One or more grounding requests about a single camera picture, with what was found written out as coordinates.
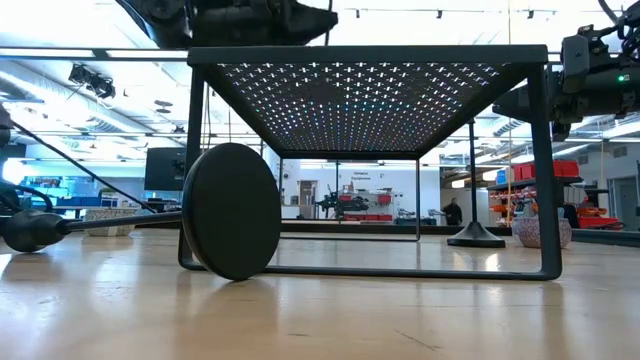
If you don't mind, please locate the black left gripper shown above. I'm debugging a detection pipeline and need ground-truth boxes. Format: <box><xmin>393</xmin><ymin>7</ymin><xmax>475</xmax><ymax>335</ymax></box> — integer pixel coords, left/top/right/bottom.
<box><xmin>192</xmin><ymin>0</ymin><xmax>339</xmax><ymax>49</ymax></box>

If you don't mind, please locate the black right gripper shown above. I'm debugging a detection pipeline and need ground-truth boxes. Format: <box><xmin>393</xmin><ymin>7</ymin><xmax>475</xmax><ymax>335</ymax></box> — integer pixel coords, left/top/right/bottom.
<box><xmin>492</xmin><ymin>24</ymin><xmax>609</xmax><ymax>142</ymax></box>

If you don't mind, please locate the red patterned ceramic bowl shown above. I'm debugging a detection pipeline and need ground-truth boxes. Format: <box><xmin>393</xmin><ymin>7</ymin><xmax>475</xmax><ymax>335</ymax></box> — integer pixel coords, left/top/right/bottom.
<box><xmin>510</xmin><ymin>215</ymin><xmax>574</xmax><ymax>250</ymax></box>

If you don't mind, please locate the black candlestick holder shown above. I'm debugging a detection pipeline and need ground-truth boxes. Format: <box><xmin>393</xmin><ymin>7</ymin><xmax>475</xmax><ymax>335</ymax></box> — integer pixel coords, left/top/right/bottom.
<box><xmin>1</xmin><ymin>142</ymin><xmax>283</xmax><ymax>282</ymax></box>
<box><xmin>446</xmin><ymin>118</ymin><xmax>507</xmax><ymax>249</ymax></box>

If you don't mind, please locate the grey patterned ceramic bowl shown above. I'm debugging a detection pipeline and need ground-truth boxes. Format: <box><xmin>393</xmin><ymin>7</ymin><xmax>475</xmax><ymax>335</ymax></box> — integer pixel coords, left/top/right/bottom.
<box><xmin>83</xmin><ymin>208</ymin><xmax>139</xmax><ymax>238</ymax></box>

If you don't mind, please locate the black perforated metal stand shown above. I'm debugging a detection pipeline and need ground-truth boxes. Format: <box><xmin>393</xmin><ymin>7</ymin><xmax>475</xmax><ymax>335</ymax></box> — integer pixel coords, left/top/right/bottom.
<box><xmin>178</xmin><ymin>44</ymin><xmax>564</xmax><ymax>281</ymax></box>

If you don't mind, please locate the shelf with red bins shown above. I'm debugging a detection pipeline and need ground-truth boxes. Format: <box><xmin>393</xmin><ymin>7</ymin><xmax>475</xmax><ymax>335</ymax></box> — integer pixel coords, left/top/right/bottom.
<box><xmin>487</xmin><ymin>159</ymin><xmax>624</xmax><ymax>231</ymax></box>

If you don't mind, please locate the person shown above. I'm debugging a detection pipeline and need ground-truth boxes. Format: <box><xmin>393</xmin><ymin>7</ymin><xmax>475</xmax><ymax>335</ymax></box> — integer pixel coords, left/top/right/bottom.
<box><xmin>442</xmin><ymin>197</ymin><xmax>465</xmax><ymax>227</ymax></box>

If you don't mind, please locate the background robot workstation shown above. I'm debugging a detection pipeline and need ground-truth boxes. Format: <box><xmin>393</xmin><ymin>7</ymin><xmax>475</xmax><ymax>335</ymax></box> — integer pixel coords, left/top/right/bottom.
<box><xmin>315</xmin><ymin>182</ymin><xmax>396</xmax><ymax>223</ymax></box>

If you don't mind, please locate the black monitor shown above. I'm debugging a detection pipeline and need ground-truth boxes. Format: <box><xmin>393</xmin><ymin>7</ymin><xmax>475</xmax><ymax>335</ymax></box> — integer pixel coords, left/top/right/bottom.
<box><xmin>144</xmin><ymin>146</ymin><xmax>189</xmax><ymax>192</ymax></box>

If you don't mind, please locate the black ceiling-mounted device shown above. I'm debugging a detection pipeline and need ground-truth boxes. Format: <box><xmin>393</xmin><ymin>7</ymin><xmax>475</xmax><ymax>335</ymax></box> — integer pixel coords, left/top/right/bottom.
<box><xmin>68</xmin><ymin>63</ymin><xmax>117</xmax><ymax>100</ymax></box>

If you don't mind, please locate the straight black arm cable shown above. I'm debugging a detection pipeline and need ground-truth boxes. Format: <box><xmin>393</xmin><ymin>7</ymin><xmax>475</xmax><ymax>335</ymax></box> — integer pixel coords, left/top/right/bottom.
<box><xmin>8</xmin><ymin>118</ymin><xmax>158</xmax><ymax>215</ymax></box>

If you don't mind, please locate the looped black arm cable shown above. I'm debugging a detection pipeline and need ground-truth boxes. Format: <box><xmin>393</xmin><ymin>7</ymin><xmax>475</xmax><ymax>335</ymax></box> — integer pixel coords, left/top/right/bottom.
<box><xmin>0</xmin><ymin>180</ymin><xmax>55</xmax><ymax>214</ymax></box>

